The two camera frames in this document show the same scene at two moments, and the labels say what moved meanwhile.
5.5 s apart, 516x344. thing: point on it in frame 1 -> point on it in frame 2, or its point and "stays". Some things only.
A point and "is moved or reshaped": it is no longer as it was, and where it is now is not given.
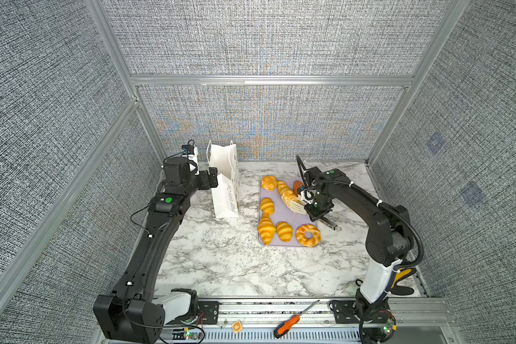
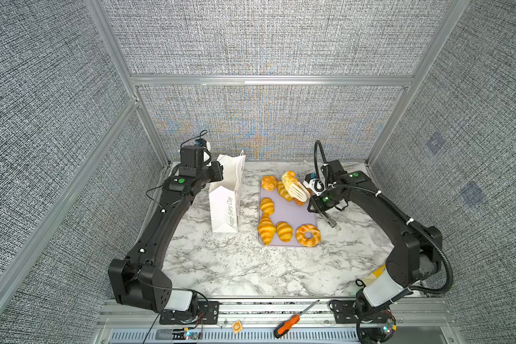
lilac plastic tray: x=277 y=226 stays
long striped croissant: x=266 y=228 stays
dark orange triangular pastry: x=297 y=184 -> x=299 y=202
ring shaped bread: x=302 y=239 stays
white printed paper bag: x=226 y=196 is moved or reshaped
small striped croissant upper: x=282 y=187 stays
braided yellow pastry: x=287 y=195 -> x=288 y=178
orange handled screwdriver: x=284 y=328 stays
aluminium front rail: x=419 y=320 stays
